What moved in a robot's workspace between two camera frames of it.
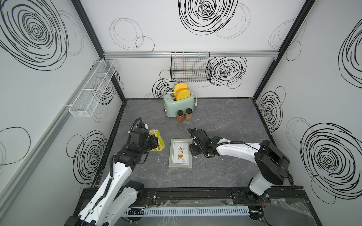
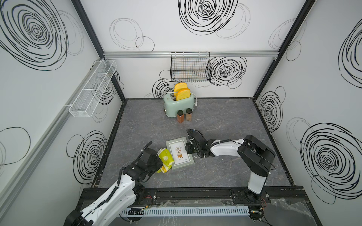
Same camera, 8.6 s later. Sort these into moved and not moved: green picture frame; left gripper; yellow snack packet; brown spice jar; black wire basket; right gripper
Moved: yellow snack packet; left gripper
Not moved: brown spice jar; right gripper; green picture frame; black wire basket
